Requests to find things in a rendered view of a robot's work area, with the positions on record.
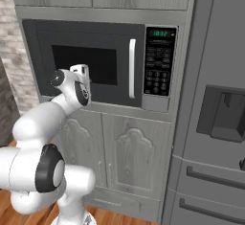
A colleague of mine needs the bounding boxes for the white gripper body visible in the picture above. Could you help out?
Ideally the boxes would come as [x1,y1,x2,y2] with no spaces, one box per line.
[69,63,91,84]

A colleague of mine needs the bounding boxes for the black microwave door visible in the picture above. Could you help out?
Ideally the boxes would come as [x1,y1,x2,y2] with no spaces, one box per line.
[21,19,145,108]

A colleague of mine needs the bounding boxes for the black and silver microwave oven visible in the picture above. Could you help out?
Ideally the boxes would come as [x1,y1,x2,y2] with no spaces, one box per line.
[21,18,179,113]

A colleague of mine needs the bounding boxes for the grey carved cupboard door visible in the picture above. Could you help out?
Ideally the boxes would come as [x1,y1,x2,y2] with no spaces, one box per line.
[101,112,173,202]
[52,108,108,189]

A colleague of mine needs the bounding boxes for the grey fridge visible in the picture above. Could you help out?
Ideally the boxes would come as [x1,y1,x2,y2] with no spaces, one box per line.
[161,0,245,225]

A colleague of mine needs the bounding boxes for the dark fridge water dispenser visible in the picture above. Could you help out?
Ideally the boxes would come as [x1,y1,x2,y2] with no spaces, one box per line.
[196,84,245,144]

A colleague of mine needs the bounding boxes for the white microwave door handle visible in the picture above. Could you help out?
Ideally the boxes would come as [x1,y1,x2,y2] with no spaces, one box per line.
[128,38,137,100]

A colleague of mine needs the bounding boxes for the grey cupboard door handle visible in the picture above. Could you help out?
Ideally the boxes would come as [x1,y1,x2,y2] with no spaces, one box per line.
[107,162,114,187]
[97,160,102,185]

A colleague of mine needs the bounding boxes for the grey drawer handle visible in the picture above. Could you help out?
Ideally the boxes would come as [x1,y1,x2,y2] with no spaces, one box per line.
[94,197,123,207]

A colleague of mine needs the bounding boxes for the dark fridge drawer handle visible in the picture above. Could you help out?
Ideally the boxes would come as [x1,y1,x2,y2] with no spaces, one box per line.
[186,165,245,191]
[178,197,245,225]

